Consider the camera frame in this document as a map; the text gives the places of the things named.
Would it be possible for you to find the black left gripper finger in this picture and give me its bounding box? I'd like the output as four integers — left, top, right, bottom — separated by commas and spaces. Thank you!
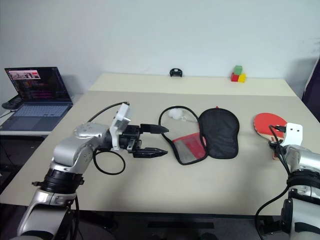
139, 123, 170, 135
132, 147, 169, 159

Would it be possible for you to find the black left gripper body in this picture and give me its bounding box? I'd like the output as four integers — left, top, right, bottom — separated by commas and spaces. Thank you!
119, 124, 143, 154

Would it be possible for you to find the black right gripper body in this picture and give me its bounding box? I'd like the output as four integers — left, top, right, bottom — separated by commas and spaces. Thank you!
268, 139, 282, 151

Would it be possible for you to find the red table tennis paddle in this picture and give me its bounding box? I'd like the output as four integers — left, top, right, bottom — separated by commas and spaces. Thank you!
252, 112, 289, 161

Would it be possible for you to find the white plush bird keychain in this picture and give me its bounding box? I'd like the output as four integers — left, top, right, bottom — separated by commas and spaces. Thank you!
168, 108, 185, 121

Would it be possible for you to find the black mesh paddle case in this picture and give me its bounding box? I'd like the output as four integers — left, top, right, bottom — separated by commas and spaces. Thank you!
158, 105, 241, 166

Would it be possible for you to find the small black clip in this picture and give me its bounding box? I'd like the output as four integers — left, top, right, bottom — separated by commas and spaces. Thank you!
169, 67, 184, 78

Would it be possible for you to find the dark purple chair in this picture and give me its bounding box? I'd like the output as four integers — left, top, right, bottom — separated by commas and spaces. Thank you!
301, 57, 320, 122

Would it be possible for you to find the open dark laptop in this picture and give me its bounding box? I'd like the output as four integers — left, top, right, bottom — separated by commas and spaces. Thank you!
0, 66, 74, 132

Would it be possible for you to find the black game controller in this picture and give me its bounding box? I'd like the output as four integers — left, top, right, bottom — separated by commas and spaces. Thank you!
1, 96, 23, 110

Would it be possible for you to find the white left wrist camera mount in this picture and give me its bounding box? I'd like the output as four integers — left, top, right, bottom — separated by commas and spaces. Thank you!
109, 103, 133, 151

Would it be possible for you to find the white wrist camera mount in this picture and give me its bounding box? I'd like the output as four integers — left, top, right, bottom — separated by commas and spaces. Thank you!
281, 122, 304, 147
109, 103, 133, 151

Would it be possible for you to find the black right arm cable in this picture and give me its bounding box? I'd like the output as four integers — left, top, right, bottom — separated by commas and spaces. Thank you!
254, 124, 293, 236

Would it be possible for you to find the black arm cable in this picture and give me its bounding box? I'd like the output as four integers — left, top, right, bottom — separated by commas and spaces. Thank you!
87, 101, 131, 175
254, 124, 293, 236

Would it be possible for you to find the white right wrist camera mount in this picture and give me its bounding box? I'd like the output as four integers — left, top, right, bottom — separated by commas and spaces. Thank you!
281, 122, 304, 147

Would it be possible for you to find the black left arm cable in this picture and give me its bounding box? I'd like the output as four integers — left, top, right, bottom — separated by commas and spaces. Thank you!
87, 101, 131, 175

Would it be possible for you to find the black table frame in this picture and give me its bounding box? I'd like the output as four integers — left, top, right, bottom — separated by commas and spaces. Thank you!
79, 210, 283, 240

